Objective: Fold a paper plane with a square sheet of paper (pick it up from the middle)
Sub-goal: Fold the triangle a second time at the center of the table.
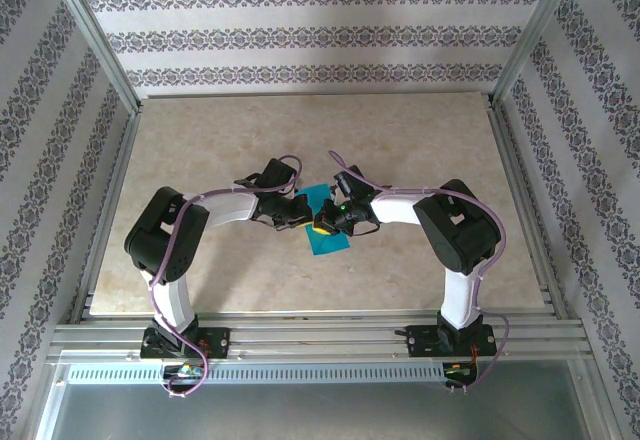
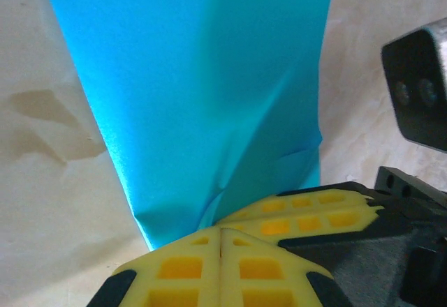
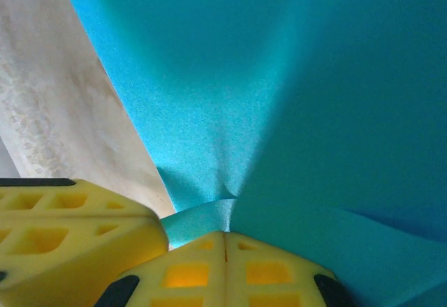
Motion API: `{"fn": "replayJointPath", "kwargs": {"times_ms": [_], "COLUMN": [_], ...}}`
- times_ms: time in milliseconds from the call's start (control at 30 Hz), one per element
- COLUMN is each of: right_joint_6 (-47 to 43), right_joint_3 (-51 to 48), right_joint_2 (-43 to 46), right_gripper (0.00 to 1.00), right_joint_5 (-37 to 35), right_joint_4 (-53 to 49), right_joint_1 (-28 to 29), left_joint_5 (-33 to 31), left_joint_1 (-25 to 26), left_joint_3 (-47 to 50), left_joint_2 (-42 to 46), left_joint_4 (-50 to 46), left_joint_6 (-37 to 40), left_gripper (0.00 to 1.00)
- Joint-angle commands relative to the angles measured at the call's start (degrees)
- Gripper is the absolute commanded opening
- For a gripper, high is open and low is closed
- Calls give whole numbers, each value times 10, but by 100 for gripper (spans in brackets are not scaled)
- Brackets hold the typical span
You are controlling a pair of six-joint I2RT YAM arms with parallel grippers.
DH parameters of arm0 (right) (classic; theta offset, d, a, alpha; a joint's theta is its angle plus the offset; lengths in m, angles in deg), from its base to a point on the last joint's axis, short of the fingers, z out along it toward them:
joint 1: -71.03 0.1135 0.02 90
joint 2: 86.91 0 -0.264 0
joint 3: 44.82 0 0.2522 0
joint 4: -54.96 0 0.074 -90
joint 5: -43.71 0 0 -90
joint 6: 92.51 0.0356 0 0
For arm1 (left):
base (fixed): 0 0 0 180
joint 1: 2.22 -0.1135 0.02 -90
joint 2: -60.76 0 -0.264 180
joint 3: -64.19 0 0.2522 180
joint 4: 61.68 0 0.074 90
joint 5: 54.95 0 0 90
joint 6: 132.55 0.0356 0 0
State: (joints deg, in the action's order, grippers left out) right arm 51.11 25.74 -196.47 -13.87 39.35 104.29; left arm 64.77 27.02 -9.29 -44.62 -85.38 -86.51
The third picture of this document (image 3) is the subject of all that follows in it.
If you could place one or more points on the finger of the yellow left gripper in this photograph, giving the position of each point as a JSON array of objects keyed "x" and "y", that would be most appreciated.
[
  {"x": 91, "y": 202},
  {"x": 87, "y": 251}
]

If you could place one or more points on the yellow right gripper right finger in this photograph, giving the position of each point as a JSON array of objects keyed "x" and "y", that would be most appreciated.
[{"x": 269, "y": 279}]

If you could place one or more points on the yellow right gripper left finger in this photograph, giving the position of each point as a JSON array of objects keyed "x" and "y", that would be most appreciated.
[{"x": 188, "y": 279}]

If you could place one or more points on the blue paper sheet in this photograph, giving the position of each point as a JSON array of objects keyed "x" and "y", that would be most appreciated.
[{"x": 279, "y": 76}]

